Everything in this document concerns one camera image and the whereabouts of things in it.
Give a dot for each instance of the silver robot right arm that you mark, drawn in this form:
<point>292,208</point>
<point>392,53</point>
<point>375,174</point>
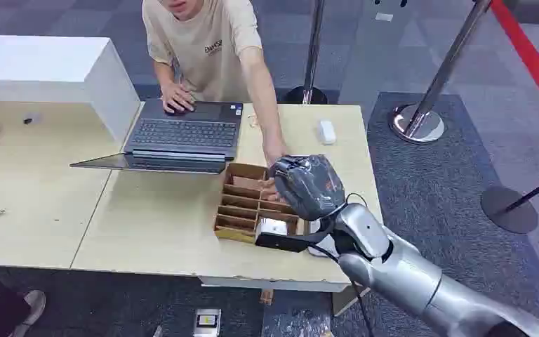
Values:
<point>404,274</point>

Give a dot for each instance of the person's left hand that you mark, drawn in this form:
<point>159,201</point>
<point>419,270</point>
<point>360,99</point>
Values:
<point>275,151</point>

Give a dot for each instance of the person's hand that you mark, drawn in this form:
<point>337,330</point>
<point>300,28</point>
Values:
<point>275,151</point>
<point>176,96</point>

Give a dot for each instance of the wooden divided card box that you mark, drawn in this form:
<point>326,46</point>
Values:
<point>241,204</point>

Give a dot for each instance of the crumpled clear tape scrap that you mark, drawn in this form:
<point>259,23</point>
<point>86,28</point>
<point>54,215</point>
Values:
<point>253,121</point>

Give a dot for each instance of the small white oblong device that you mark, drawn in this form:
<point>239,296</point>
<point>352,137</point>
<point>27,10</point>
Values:
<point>326,131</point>

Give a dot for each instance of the dark grey laptop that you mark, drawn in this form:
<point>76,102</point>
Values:
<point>186,135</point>

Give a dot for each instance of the person's right hand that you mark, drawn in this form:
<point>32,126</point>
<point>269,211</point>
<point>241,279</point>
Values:
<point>176,96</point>

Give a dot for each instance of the person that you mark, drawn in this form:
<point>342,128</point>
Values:
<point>209,51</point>

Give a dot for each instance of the small silver floor device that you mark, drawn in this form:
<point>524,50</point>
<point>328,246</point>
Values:
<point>207,322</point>

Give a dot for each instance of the dark grey floor mat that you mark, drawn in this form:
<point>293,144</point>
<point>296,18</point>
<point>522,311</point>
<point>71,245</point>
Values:
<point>437,186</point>

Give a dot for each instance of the white floor label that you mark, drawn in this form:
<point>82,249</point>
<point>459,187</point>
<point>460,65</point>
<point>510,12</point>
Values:
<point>384,16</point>

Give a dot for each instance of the white desk partition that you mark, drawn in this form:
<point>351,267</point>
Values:
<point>51,69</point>

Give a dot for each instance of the small black desk object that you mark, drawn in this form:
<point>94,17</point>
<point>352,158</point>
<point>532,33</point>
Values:
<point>27,121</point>

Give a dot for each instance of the grey shoe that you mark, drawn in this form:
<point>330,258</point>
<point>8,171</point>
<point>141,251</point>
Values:
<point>31,310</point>

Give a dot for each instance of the red barrier belt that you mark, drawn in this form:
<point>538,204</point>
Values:
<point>532,60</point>

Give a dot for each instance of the chrome stanchion post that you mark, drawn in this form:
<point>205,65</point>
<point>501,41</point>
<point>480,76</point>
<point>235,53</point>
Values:
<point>312,51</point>
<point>437,79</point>

